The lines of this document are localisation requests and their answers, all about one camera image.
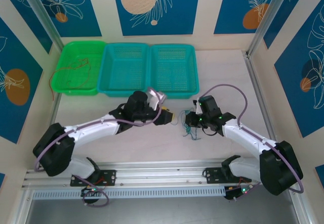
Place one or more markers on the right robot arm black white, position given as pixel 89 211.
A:
pixel 253 140

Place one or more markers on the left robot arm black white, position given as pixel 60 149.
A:
pixel 88 130

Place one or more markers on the teal plastic basket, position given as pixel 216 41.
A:
pixel 124 67
pixel 173 69

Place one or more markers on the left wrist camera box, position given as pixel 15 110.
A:
pixel 157 97

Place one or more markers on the aluminium rail beam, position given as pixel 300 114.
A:
pixel 162 172

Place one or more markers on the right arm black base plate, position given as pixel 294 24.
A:
pixel 211 174

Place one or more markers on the grey metal sheet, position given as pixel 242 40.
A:
pixel 162 211

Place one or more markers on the blue floral wall panel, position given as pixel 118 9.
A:
pixel 22 19
pixel 298 82
pixel 233 11
pixel 291 11
pixel 81 9
pixel 15 87
pixel 164 11

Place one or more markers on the green plastic basket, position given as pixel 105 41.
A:
pixel 76 77

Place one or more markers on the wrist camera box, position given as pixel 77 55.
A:
pixel 157 97
pixel 197 106

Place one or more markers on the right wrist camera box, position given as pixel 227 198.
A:
pixel 197 106

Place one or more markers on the aluminium corner post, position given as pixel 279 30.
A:
pixel 265 19
pixel 43 16

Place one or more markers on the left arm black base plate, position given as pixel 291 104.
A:
pixel 108 177

